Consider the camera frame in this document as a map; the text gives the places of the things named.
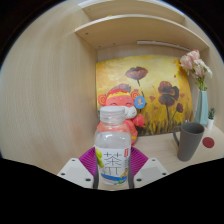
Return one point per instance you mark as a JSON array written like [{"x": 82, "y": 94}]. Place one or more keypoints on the yellow poppy flower painting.
[{"x": 156, "y": 73}]

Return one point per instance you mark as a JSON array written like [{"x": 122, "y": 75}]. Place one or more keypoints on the pale teal vase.
[{"x": 201, "y": 108}]

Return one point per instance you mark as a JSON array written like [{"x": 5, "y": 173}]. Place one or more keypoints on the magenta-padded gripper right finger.
[{"x": 150, "y": 170}]

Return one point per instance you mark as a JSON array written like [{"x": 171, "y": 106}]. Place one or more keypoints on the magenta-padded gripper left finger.
[{"x": 76, "y": 171}]

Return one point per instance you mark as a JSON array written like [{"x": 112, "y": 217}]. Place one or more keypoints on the light wood shelf board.
[
  {"x": 133, "y": 31},
  {"x": 133, "y": 7}
]

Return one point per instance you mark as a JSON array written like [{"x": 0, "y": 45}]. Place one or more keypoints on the grey mug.
[{"x": 189, "y": 141}]

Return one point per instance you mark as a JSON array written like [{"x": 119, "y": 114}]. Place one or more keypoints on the pink and white flower bouquet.
[{"x": 196, "y": 65}]

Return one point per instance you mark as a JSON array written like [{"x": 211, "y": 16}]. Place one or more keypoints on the red plush toy figure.
[{"x": 118, "y": 97}]

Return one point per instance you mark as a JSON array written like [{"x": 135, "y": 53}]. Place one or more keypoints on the white light bar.
[{"x": 160, "y": 44}]

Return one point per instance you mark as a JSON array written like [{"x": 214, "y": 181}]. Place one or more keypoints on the small potted succulent plant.
[{"x": 210, "y": 120}]

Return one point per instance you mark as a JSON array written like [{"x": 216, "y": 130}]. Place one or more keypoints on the clear plastic drink bottle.
[{"x": 112, "y": 143}]

